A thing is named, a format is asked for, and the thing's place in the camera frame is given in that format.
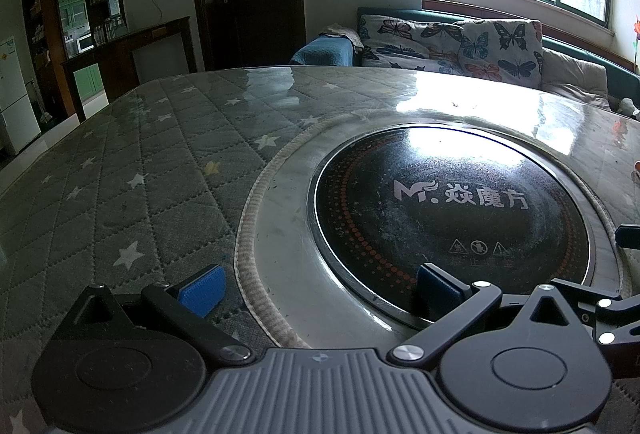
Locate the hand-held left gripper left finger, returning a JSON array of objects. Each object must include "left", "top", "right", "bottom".
[{"left": 52, "top": 264, "right": 256, "bottom": 362}]

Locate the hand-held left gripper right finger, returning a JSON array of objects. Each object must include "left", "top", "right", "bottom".
[{"left": 387, "top": 263, "right": 593, "bottom": 365}]

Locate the black round induction cooktop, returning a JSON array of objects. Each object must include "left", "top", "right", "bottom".
[{"left": 306, "top": 123, "right": 600, "bottom": 332}]

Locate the beige cushion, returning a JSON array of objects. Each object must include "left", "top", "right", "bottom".
[{"left": 541, "top": 48, "right": 612, "bottom": 111}]

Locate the butterfly print cushion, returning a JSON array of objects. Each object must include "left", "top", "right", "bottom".
[
  {"left": 358, "top": 14, "right": 468, "bottom": 76},
  {"left": 460, "top": 19, "right": 544, "bottom": 90}
]

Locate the mop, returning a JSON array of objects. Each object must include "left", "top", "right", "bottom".
[{"left": 30, "top": 81, "right": 51, "bottom": 122}]

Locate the dark wooden console table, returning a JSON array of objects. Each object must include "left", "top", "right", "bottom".
[{"left": 61, "top": 16, "right": 197, "bottom": 122}]

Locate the blue towel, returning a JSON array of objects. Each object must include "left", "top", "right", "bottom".
[{"left": 290, "top": 36, "right": 357, "bottom": 67}]

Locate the beige cloth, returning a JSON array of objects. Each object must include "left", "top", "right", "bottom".
[{"left": 320, "top": 26, "right": 365, "bottom": 51}]

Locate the teal sofa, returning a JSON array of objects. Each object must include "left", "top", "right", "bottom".
[{"left": 290, "top": 6, "right": 640, "bottom": 115}]

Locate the row of glass jars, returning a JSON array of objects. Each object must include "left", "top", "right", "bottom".
[{"left": 92, "top": 16, "right": 128, "bottom": 45}]

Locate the white fridge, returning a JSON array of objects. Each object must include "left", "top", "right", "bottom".
[{"left": 0, "top": 35, "right": 42, "bottom": 155}]

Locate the dark wooden shelf cabinet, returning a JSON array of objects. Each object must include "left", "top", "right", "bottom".
[{"left": 21, "top": 0, "right": 126, "bottom": 125}]

